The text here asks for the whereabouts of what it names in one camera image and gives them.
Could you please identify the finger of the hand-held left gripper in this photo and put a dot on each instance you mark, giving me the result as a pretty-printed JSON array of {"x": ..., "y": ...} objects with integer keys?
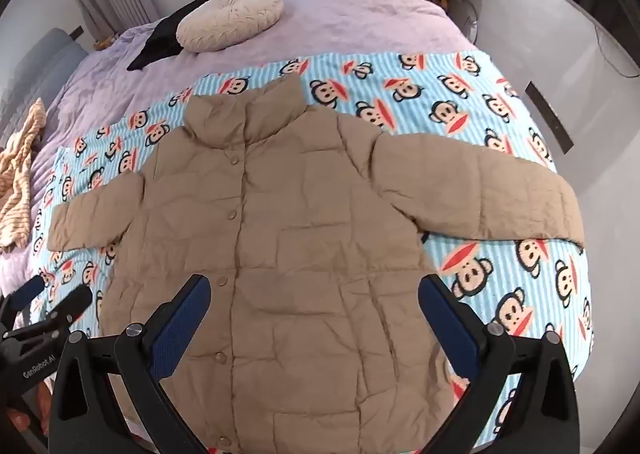
[
  {"x": 27, "y": 291},
  {"x": 70, "y": 304}
]

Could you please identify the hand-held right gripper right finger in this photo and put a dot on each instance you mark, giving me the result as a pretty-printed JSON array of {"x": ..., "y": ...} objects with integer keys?
[{"x": 446, "y": 319}]

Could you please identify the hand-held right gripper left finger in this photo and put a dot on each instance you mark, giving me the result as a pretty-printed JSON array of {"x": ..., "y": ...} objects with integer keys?
[{"x": 184, "y": 316}]

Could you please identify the beige puffer jacket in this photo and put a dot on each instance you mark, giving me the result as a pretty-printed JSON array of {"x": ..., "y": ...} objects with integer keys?
[{"x": 300, "y": 234}]

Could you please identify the orange striped cream cloth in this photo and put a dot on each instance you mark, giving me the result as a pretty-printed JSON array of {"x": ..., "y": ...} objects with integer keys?
[{"x": 20, "y": 168}]

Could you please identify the dark rectangular panel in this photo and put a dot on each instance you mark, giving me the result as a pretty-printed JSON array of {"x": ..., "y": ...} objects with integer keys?
[{"x": 549, "y": 116}]

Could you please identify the grey padded headboard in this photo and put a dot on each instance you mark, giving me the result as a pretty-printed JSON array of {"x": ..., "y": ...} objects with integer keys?
[{"x": 45, "y": 58}]

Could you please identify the blue striped monkey print blanket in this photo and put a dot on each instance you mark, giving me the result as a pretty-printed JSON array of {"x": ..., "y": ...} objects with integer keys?
[{"x": 425, "y": 83}]

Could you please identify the black cloth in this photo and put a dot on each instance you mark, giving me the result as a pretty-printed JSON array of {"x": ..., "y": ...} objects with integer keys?
[{"x": 159, "y": 39}]

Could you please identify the round cream cushion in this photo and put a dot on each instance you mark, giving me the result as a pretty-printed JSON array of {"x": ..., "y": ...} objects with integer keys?
[{"x": 230, "y": 21}]

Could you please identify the bed with lilac cover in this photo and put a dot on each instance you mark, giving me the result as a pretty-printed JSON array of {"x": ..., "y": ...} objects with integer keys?
[{"x": 350, "y": 18}]

